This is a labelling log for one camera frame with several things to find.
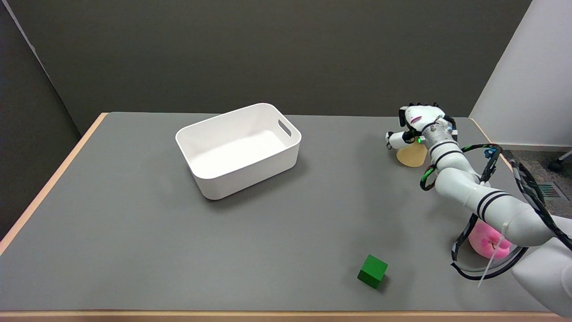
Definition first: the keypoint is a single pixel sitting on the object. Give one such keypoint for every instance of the yellow cup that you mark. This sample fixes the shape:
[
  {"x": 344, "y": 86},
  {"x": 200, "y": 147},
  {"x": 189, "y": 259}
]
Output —
[{"x": 412, "y": 156}]

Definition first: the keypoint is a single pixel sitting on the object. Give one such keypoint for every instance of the white plastic bin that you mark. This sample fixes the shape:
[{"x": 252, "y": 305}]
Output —
[{"x": 237, "y": 152}]

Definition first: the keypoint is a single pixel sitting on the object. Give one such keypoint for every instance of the green cube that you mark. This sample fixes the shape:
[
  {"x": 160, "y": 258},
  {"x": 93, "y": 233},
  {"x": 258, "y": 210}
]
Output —
[{"x": 372, "y": 271}]

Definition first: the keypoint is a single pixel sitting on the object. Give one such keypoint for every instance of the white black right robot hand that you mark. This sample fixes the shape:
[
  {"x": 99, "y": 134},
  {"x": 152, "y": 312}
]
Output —
[{"x": 420, "y": 120}]

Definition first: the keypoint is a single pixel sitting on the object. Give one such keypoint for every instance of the floor vent grate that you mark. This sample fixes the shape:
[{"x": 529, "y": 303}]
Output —
[{"x": 552, "y": 190}]

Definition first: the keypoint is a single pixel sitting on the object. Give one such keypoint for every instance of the thin white zip tie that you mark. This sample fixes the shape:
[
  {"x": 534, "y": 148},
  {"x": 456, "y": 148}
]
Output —
[{"x": 490, "y": 264}]

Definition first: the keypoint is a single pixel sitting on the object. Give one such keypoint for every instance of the black chair caster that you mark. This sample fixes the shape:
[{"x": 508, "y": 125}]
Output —
[{"x": 557, "y": 165}]

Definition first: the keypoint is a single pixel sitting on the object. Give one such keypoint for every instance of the pink plush toy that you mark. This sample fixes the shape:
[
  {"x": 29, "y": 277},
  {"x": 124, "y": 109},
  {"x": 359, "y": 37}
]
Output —
[{"x": 485, "y": 241}]

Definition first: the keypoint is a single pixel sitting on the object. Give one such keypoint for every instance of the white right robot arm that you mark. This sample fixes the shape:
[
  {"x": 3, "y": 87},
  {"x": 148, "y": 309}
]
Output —
[{"x": 487, "y": 201}]

